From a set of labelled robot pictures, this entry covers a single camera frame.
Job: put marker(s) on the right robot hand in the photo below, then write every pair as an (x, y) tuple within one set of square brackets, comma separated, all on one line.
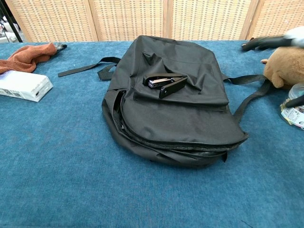
[(268, 42)]

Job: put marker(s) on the black fabric backpack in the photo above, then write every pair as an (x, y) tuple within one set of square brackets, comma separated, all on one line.
[(171, 118)]

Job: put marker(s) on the brown plush toy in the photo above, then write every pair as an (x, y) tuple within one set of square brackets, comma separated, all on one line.
[(287, 66)]

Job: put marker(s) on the clear jar of clips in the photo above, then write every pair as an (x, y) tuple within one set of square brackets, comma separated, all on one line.
[(294, 116)]

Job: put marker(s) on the black stapler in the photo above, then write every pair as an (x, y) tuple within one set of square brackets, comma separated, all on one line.
[(171, 86)]

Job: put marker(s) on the wicker folding screen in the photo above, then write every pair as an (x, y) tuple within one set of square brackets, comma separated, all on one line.
[(130, 19)]

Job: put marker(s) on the grey knit glove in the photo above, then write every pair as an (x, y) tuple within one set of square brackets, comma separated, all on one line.
[(60, 46)]

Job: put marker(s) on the blue table cover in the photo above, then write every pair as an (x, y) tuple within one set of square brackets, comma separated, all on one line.
[(59, 154)]

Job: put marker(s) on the rust brown towel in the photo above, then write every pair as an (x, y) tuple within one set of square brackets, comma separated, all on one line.
[(26, 57)]

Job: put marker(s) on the white cardboard box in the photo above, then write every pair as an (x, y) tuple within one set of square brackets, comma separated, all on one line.
[(21, 85)]

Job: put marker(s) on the black tripod stand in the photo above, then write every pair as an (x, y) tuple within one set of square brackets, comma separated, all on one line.
[(14, 23)]

